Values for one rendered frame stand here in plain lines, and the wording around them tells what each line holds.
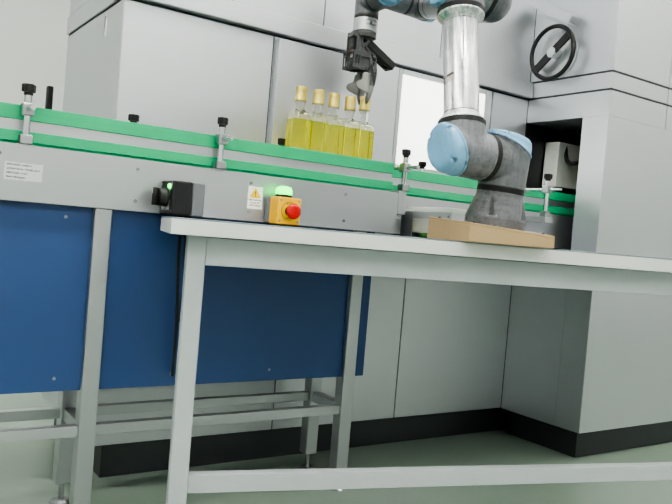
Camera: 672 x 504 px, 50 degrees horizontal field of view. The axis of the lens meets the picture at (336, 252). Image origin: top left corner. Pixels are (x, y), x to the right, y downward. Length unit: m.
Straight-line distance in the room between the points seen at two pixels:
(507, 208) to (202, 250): 0.73
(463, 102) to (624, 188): 1.21
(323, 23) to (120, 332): 1.20
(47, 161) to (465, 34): 1.01
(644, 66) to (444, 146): 1.39
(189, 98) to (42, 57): 3.02
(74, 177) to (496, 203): 0.98
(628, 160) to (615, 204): 0.17
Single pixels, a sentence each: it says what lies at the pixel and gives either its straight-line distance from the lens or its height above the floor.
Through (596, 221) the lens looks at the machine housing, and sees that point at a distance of 2.76.
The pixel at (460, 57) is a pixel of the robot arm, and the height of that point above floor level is 1.19.
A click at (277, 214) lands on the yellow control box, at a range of 1.86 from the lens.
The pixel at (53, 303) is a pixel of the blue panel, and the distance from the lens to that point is 1.77.
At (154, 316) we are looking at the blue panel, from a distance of 1.85.
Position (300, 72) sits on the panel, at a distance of 2.33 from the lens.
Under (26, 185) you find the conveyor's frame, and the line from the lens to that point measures 1.72.
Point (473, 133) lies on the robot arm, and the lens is 1.74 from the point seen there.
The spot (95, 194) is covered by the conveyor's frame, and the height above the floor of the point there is 0.79.
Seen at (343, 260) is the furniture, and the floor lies 0.68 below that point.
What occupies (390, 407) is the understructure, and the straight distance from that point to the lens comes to 2.66.
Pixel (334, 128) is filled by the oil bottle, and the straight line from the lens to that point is 2.20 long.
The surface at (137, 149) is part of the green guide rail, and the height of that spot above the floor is 0.90.
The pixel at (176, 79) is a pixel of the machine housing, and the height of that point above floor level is 1.14.
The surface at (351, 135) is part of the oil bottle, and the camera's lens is 2.23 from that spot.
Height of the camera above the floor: 0.75
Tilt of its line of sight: 2 degrees down
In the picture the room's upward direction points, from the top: 5 degrees clockwise
